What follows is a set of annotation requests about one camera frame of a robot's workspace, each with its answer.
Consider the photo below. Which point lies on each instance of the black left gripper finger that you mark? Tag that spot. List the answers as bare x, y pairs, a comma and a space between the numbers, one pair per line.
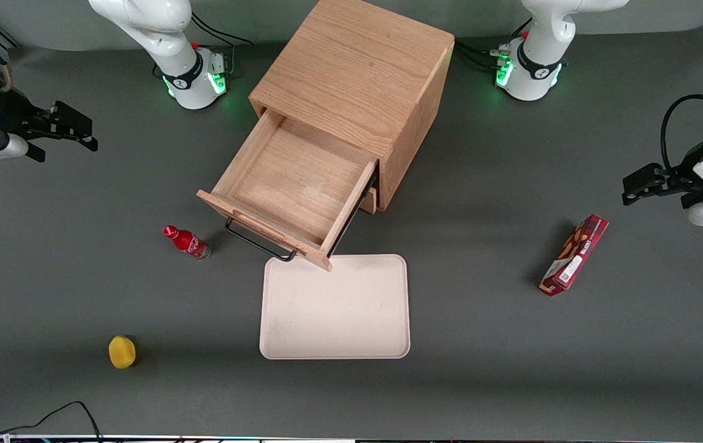
693, 200
644, 181

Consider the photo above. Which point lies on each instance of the red cookie box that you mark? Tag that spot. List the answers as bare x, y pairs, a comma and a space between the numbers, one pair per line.
573, 255

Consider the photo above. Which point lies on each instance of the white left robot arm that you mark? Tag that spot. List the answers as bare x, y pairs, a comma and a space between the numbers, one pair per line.
536, 74

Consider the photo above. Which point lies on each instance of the wooden drawer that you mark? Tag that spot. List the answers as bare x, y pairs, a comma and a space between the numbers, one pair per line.
302, 178
370, 202

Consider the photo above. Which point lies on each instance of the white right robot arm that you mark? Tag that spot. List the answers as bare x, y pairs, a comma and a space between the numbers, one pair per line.
160, 24

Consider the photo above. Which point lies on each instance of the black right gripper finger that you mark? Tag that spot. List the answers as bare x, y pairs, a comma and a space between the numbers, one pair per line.
36, 152
71, 123

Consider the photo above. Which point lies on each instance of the red cola bottle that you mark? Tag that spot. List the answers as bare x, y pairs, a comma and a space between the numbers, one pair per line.
188, 243

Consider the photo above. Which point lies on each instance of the beige plastic tray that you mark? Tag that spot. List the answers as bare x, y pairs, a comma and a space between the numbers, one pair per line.
334, 307

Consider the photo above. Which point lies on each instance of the yellow lemon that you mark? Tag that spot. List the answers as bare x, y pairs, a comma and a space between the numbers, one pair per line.
122, 352

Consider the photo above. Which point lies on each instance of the wooden drawer, short front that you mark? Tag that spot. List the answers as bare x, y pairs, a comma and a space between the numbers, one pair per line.
370, 202

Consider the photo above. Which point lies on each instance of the wooden drawer cabinet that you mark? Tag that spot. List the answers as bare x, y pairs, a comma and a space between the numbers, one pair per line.
357, 61

